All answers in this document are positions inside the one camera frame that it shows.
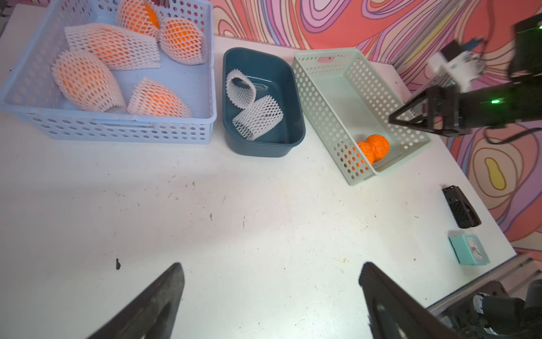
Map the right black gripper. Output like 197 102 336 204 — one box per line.
388 83 517 136

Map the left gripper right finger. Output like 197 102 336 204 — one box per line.
359 262 459 338

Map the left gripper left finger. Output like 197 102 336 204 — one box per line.
90 262 185 338

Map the white foam net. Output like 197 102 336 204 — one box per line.
225 69 256 110
232 95 284 141

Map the mint green perforated basket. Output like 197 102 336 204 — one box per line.
292 48 431 186

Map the small mint alarm clock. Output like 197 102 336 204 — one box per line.
448 234 491 266

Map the black stapler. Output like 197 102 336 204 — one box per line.
442 185 481 229

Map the dark teal plastic tray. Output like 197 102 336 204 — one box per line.
222 47 306 158

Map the long netted orange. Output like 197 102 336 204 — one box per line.
64 23 161 71

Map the netted orange top exposed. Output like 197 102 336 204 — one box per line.
116 0 160 39

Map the lavender perforated plastic basket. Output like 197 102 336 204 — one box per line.
0 0 217 145

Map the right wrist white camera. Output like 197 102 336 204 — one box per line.
427 38 486 93

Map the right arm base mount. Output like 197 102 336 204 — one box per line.
445 280 541 338

